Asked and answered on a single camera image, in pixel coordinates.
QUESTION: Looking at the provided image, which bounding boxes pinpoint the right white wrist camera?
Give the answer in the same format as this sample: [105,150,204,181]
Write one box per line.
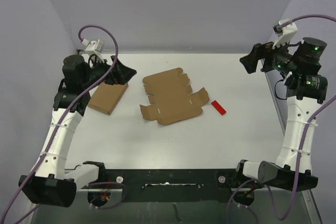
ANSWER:
[272,19,298,49]

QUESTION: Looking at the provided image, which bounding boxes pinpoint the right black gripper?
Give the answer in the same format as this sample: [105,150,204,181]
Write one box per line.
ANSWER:
[240,34,299,76]

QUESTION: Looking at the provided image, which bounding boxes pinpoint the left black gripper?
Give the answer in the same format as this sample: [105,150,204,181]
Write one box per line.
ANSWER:
[81,55,136,90]

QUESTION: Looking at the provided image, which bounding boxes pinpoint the red rectangular block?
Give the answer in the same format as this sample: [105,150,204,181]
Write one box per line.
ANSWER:
[211,100,226,115]

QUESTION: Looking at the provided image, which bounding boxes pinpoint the brown cardboard box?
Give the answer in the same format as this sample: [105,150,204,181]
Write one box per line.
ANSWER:
[88,82,128,115]
[140,68,209,125]

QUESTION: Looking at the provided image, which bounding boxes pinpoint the folded brown cardboard box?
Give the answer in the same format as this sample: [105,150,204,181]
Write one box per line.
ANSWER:
[88,82,128,115]

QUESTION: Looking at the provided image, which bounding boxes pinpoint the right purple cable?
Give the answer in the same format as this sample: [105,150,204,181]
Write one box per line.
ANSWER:
[226,15,336,221]

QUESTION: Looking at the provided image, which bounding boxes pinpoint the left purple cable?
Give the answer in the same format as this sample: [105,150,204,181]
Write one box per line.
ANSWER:
[0,25,119,224]

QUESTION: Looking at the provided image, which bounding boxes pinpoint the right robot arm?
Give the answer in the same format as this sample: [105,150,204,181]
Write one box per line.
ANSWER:
[233,37,328,192]

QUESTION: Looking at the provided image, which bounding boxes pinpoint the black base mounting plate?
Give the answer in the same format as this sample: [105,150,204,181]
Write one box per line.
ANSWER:
[85,168,248,203]

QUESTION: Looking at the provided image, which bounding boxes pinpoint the purple cable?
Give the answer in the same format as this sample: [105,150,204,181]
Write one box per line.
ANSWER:
[226,15,336,221]
[0,25,119,224]

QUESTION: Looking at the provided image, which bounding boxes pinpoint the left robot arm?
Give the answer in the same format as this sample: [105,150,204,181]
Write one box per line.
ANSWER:
[18,55,137,207]

